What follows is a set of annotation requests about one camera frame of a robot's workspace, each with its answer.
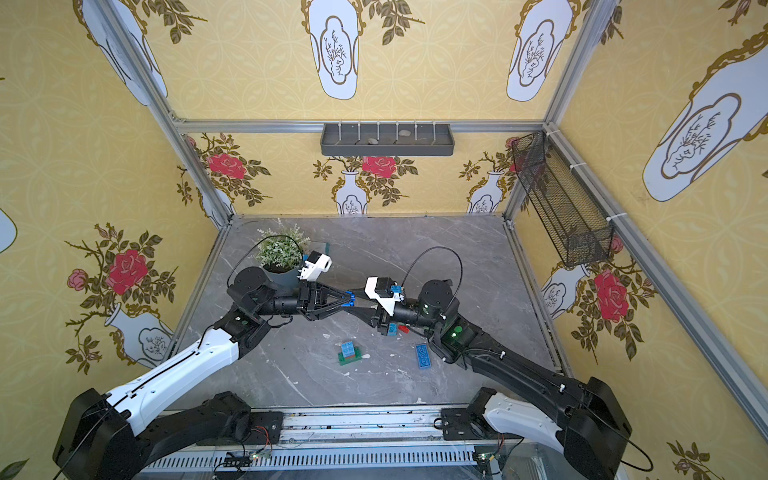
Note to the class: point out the light blue lego brick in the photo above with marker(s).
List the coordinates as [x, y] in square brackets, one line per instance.
[348, 350]

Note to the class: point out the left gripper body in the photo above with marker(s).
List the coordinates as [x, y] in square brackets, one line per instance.
[304, 298]

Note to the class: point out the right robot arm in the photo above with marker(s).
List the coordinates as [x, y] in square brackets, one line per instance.
[591, 426]

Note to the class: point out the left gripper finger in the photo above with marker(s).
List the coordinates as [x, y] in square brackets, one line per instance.
[327, 294]
[316, 313]

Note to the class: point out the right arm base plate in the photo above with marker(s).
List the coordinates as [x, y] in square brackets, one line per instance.
[462, 424]

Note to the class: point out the black wire mesh basket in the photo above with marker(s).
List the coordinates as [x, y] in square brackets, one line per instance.
[576, 225]

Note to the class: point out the aluminium rail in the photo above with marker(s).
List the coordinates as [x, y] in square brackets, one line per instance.
[387, 442]

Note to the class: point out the grey wall tray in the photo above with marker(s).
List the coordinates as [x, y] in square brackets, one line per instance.
[379, 138]

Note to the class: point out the potted plant grey pot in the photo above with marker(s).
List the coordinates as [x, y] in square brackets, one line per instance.
[281, 254]

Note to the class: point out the grey teal sponge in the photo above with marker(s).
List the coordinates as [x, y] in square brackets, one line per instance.
[321, 247]

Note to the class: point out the dark blue lego brick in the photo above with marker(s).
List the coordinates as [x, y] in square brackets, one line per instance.
[351, 300]

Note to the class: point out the long blue lego brick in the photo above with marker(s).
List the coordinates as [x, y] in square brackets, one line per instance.
[423, 356]

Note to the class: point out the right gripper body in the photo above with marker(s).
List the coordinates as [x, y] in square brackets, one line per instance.
[382, 309]

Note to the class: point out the long green lego brick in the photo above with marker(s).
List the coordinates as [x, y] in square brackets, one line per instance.
[356, 356]

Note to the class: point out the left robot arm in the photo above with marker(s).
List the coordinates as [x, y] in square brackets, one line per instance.
[117, 434]

